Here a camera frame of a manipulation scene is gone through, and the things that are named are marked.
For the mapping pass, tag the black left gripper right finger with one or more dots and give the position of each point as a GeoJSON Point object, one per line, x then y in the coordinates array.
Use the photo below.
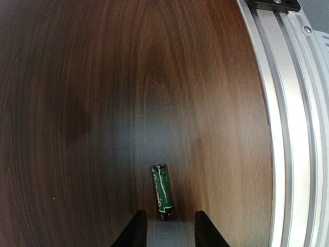
{"type": "Point", "coordinates": [205, 233]}

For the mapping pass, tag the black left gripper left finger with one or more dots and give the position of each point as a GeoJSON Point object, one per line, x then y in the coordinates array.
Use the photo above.
{"type": "Point", "coordinates": [135, 233]}

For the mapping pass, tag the front aluminium rail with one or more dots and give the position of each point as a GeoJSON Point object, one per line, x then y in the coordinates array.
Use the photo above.
{"type": "Point", "coordinates": [292, 58]}

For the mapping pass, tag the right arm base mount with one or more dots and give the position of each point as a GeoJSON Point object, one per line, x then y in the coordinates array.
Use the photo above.
{"type": "Point", "coordinates": [283, 6]}

